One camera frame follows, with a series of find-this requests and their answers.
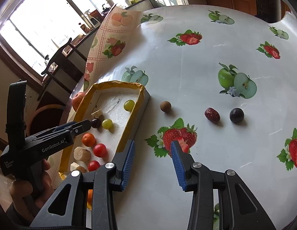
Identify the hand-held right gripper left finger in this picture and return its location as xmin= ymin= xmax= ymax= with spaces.
xmin=30 ymin=139 xmax=136 ymax=230

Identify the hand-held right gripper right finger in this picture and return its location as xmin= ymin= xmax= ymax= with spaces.
xmin=171 ymin=140 xmax=277 ymax=230

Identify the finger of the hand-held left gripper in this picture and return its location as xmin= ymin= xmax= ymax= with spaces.
xmin=25 ymin=122 xmax=77 ymax=141
xmin=65 ymin=120 xmax=92 ymax=137

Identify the orange mandarin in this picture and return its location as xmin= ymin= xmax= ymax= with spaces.
xmin=82 ymin=133 xmax=96 ymax=147

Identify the green grape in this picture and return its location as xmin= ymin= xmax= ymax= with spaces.
xmin=123 ymin=100 xmax=136 ymax=112
xmin=102 ymin=118 xmax=114 ymax=130

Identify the round bread slice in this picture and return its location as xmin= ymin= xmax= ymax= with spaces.
xmin=74 ymin=146 xmax=91 ymax=161

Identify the red cherry tomato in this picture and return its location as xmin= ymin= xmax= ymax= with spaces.
xmin=93 ymin=143 xmax=108 ymax=158
xmin=88 ymin=160 xmax=101 ymax=172

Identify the yellow-edged white foam tray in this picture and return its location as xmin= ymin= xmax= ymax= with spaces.
xmin=58 ymin=81 xmax=151 ymax=180

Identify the bread chunk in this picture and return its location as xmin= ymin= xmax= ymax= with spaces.
xmin=70 ymin=162 xmax=88 ymax=173

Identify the person's left hand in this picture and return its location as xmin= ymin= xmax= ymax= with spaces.
xmin=8 ymin=159 xmax=55 ymax=223

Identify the red apple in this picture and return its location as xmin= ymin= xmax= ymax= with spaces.
xmin=72 ymin=92 xmax=88 ymax=112

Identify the orange-yellow hoop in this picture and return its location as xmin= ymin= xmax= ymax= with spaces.
xmin=26 ymin=104 xmax=66 ymax=135

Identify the brown longan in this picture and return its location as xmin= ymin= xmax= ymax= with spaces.
xmin=160 ymin=101 xmax=172 ymax=113

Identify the red jujube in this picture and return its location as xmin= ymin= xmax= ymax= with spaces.
xmin=205 ymin=107 xmax=221 ymax=124

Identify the dark wooden chair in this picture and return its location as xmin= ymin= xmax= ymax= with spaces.
xmin=37 ymin=38 xmax=88 ymax=101

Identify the fruit-print tablecloth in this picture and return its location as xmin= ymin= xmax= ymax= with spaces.
xmin=59 ymin=5 xmax=297 ymax=230

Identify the wooden-framed window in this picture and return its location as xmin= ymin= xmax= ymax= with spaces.
xmin=0 ymin=0 xmax=187 ymax=77

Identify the white spray bottle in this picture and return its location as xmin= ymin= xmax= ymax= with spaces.
xmin=84 ymin=10 xmax=98 ymax=27

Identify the red-brown box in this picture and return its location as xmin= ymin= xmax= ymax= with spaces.
xmin=90 ymin=9 xmax=103 ymax=22

